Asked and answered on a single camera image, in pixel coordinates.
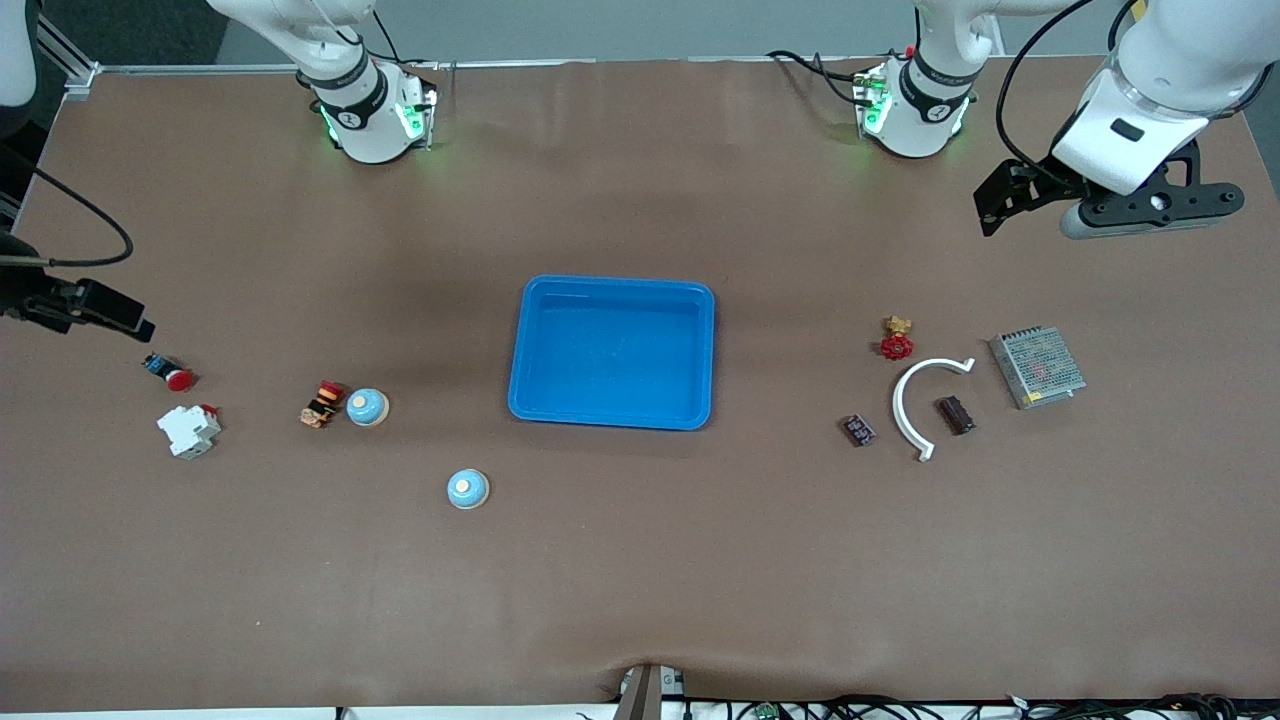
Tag blue plastic tray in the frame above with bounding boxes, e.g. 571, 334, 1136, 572
507, 275, 717, 432

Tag red orange emergency stop button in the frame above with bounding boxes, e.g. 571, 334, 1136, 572
300, 380, 349, 430

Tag black base cable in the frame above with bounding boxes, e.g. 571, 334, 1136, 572
365, 10, 441, 76
767, 48, 871, 106

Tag red push button switch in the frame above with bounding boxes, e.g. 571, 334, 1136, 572
142, 352, 196, 393

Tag grey metal camera bracket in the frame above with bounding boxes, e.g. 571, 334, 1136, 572
612, 662, 687, 720

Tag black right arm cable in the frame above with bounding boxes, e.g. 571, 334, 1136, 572
30, 165, 137, 269

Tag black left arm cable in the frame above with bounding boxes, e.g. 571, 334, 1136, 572
997, 0, 1151, 186

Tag aluminium frame profile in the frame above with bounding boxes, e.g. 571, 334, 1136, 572
35, 10, 101, 101

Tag aluminium table edge rail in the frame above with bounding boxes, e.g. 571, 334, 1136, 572
95, 52, 1111, 76

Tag white curved plastic bracket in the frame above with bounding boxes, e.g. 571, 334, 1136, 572
892, 357, 976, 463

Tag metal mesh power supply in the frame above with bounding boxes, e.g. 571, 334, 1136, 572
989, 326, 1088, 411

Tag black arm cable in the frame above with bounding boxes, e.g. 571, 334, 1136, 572
997, 0, 1151, 186
30, 165, 137, 269

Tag white circuit breaker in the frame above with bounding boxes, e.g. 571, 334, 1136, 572
157, 404, 223, 460

